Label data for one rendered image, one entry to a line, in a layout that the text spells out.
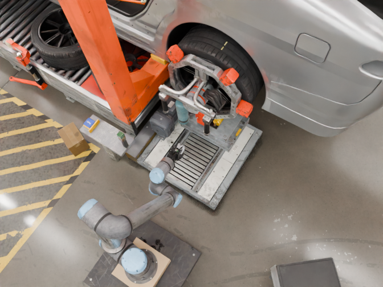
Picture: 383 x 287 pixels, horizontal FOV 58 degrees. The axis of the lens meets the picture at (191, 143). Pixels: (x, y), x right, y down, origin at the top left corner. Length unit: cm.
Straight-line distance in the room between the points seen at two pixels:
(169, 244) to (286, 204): 105
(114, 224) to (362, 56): 140
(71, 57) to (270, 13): 202
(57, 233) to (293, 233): 193
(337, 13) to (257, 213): 175
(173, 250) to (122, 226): 89
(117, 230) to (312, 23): 135
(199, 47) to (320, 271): 168
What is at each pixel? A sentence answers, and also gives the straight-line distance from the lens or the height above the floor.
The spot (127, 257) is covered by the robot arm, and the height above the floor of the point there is 64.
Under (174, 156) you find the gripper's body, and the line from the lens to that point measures 224.
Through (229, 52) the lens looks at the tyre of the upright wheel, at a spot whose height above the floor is 116.
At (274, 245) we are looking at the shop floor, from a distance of 293.
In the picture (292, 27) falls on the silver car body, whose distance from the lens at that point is 185.
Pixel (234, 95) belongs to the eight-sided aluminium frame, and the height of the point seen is 99.
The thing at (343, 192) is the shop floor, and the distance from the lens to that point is 320.
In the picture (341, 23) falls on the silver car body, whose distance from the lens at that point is 178.
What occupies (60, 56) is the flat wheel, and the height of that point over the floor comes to 48.
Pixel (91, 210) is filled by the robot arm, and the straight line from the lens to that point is 178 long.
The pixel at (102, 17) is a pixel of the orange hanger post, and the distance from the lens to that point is 197.
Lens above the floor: 285
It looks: 64 degrees down
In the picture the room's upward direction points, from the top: 6 degrees counter-clockwise
